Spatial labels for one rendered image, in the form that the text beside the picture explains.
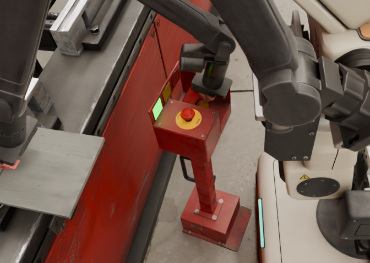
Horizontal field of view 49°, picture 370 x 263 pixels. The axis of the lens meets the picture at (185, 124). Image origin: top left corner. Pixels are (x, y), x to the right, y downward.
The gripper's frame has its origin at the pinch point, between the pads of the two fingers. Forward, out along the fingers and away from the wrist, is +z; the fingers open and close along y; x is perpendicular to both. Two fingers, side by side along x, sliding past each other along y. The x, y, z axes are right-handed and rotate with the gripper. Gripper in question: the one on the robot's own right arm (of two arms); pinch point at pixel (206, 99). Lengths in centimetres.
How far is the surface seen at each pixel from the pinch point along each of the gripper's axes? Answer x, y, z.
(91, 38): 0.9, 37.6, -6.8
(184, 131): 15.0, 1.1, -3.5
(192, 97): -0.1, 4.4, 1.6
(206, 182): 8.5, -9.5, 34.5
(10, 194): 53, 23, -20
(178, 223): 13, -5, 76
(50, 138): 40, 24, -20
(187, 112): 10.8, 2.5, -6.2
